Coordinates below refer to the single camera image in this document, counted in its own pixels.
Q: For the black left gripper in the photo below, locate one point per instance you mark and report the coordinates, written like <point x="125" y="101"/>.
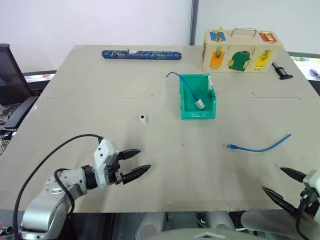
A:
<point x="114" y="176"/>

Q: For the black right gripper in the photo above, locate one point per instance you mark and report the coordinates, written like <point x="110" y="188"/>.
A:
<point x="311" y="200"/>

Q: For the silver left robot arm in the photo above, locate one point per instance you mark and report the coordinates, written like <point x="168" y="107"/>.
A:
<point x="40" y="210"/>

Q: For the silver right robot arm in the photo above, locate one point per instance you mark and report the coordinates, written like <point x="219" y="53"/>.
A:
<point x="265" y="220"/>

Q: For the small white adapter block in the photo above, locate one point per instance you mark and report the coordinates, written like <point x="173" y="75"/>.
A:
<point x="143" y="119"/>

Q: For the small white plastic block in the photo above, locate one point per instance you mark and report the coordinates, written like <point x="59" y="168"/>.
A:
<point x="200" y="104"/>

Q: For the grey rounded robot leg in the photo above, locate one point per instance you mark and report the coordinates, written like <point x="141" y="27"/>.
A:
<point x="150" y="225"/>
<point x="220" y="221"/>

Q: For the green plastic storage bin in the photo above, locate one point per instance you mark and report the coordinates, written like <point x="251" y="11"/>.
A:
<point x="197" y="113"/>

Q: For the grey robot torso plate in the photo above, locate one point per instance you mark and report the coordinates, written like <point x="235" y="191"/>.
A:
<point x="205" y="235"/>

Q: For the blue patterned rolled scroll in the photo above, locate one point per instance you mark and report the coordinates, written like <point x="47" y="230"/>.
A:
<point x="150" y="55"/>

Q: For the white bin label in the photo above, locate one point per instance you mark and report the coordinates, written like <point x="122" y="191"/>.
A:
<point x="210" y="83"/>

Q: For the purple object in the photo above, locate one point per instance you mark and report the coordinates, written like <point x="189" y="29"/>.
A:
<point x="315" y="72"/>

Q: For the dark side desk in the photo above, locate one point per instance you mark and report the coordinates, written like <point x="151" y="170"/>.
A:
<point x="37" y="80"/>

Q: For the patterned fabric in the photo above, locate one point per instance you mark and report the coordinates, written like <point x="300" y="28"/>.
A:
<point x="5" y="117"/>

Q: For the wooden latch lock box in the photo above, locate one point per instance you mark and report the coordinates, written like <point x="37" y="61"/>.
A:
<point x="228" y="52"/>

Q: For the black office chair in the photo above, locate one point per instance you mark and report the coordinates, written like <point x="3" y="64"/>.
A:
<point x="10" y="75"/>

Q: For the grey vertical pole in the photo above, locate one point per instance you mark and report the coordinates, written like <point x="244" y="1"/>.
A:
<point x="193" y="22"/>

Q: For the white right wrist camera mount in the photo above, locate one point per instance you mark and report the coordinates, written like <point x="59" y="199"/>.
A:
<point x="312" y="178"/>

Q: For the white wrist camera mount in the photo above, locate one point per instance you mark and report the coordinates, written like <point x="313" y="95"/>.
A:
<point x="312" y="178"/>
<point x="102" y="155"/>

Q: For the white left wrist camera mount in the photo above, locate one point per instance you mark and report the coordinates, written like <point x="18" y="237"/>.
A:
<point x="102" y="155"/>

